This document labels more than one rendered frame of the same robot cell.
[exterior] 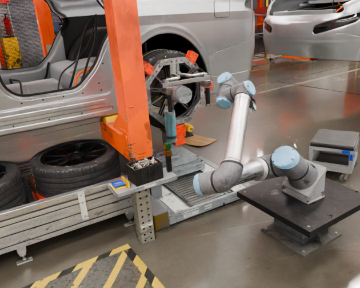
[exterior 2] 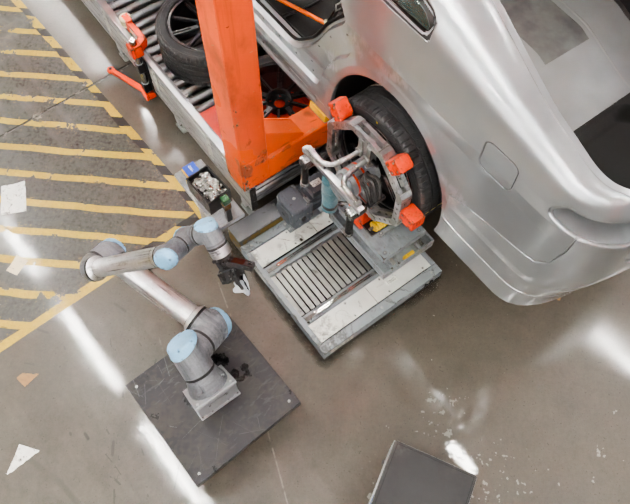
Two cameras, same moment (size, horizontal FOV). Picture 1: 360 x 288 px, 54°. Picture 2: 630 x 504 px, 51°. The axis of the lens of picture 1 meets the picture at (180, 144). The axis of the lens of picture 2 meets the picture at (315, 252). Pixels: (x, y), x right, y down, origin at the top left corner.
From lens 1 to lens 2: 3.51 m
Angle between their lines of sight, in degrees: 68
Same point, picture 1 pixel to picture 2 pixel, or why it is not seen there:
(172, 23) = (406, 95)
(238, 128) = (116, 260)
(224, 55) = (475, 223)
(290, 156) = (171, 348)
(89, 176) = not seen: hidden behind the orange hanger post
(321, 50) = not seen: outside the picture
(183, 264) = (167, 276)
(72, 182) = not seen: hidden behind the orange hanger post
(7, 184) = (196, 62)
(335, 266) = (154, 436)
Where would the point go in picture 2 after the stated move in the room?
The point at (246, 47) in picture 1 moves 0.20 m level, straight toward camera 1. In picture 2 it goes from (523, 263) to (472, 260)
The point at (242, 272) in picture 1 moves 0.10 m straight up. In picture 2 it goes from (150, 335) to (146, 328)
